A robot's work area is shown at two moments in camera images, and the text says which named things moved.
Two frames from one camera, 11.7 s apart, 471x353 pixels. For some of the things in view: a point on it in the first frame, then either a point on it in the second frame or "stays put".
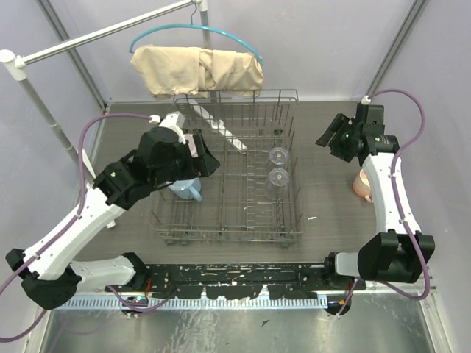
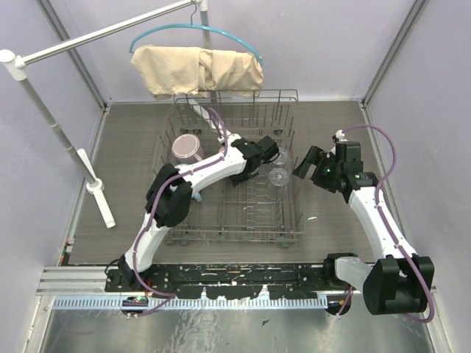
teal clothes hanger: x=199 y=26 stays put
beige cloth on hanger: x=169 y=71 stays put
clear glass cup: x=278 y=181 stays put
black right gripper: x=344 y=123 → x=316 y=157
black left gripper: x=205 y=162 → x=268 y=149
